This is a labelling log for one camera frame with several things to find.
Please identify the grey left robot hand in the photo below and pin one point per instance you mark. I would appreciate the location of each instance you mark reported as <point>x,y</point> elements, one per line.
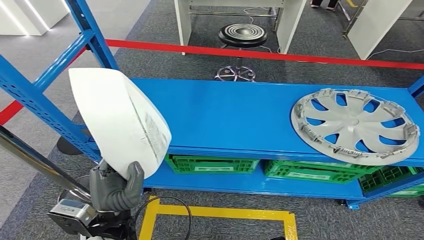
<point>109,195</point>

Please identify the white plastic car body part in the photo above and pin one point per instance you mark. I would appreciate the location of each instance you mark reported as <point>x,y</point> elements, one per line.
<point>112,119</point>

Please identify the blue metal shelf rack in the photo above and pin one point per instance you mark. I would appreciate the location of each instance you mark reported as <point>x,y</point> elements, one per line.
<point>232,116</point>

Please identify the black round stanchion base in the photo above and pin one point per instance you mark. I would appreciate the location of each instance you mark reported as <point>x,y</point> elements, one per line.
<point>69,147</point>

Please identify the green plastic crate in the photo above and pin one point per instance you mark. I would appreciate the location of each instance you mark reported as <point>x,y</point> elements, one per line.
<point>314,174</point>
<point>212,164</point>
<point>391,179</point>

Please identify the yellow floor tape square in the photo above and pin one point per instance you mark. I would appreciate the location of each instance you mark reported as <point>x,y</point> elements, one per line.
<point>215,212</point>

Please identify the red barrier belt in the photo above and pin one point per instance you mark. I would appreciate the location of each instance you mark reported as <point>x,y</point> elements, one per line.
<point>10,112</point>
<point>265,54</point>

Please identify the white desk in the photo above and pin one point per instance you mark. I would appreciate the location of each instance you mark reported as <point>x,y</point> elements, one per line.
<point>374,26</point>
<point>184,23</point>

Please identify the white lit partition block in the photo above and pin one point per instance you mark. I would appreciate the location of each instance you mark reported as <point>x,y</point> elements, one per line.
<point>26,16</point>

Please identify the black round stool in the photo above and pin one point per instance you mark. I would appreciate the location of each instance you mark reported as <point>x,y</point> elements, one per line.
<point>242,33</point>

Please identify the silver wheel hubcap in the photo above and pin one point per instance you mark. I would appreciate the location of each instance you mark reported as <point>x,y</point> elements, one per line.
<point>354,126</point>

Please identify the person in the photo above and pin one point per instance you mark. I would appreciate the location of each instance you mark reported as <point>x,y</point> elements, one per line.
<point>323,3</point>

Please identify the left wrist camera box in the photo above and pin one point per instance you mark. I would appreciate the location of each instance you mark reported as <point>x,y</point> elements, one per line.
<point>71,215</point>

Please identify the chrome stanchion post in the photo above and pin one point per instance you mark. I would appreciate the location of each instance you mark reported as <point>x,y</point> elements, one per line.
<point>33,159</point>

